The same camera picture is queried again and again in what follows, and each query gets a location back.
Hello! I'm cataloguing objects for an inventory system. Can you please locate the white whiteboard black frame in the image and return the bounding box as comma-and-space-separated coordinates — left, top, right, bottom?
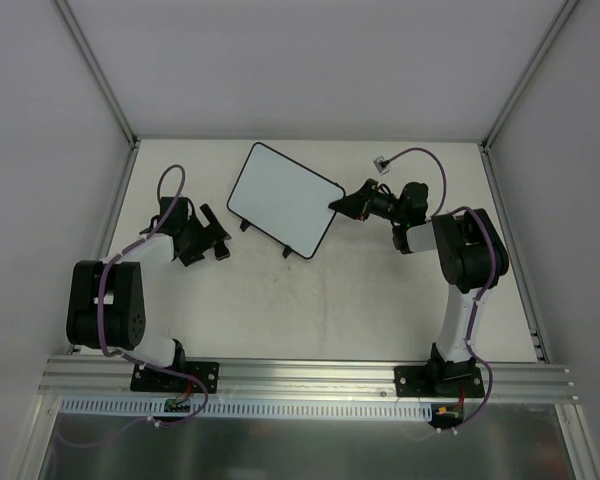
227, 142, 345, 260

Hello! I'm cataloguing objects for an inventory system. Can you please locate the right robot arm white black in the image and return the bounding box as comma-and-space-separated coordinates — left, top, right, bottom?
329, 179, 509, 399

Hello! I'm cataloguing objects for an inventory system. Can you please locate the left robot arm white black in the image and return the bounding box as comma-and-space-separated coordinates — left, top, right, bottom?
66, 197, 231, 395

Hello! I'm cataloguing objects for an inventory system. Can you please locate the left whiteboard foot black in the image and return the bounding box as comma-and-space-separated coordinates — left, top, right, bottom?
240, 219, 252, 232

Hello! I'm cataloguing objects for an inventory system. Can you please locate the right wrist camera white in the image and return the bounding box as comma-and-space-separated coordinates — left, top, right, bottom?
373, 156, 391, 177

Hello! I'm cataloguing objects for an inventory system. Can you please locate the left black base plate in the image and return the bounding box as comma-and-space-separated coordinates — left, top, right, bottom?
130, 360, 220, 394

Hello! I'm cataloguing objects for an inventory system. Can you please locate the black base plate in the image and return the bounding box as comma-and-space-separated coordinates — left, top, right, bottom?
393, 365, 485, 399
130, 360, 220, 394

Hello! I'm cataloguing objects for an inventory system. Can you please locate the left aluminium corner post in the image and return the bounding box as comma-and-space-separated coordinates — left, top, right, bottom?
52, 0, 137, 148

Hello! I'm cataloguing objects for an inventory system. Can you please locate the aluminium corner post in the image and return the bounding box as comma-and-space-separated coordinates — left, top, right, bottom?
480, 0, 581, 152
52, 0, 137, 148

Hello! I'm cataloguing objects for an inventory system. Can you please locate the white slotted cable duct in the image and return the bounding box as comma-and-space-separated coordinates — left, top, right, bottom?
59, 396, 433, 422

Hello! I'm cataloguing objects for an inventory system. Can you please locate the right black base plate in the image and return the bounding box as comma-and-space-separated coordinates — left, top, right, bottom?
393, 365, 485, 399

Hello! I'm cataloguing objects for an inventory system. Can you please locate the aluminium front rail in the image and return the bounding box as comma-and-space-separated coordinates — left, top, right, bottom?
38, 355, 580, 404

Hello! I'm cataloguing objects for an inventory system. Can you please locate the right aluminium corner post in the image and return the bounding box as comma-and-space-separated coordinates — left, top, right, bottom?
480, 0, 581, 152

